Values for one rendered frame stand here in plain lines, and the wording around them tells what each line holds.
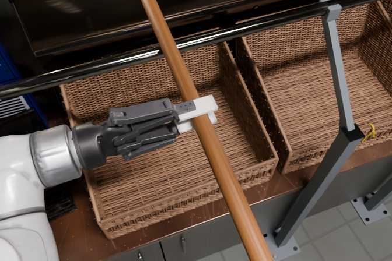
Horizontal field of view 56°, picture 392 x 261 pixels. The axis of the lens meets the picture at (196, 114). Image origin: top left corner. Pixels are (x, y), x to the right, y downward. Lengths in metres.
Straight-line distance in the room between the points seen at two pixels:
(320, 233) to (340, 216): 0.14
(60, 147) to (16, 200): 0.09
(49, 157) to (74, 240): 0.67
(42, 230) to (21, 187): 0.07
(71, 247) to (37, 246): 0.66
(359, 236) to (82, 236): 1.25
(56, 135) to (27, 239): 0.15
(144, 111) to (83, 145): 0.10
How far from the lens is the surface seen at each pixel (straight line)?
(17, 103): 1.32
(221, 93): 1.42
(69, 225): 1.25
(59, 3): 1.12
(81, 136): 0.59
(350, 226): 1.93
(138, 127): 0.60
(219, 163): 0.57
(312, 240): 1.86
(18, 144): 0.61
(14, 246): 0.56
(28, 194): 0.60
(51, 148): 0.59
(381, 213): 2.01
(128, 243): 1.19
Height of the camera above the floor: 1.71
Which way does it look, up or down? 55 degrees down
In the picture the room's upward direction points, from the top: straight up
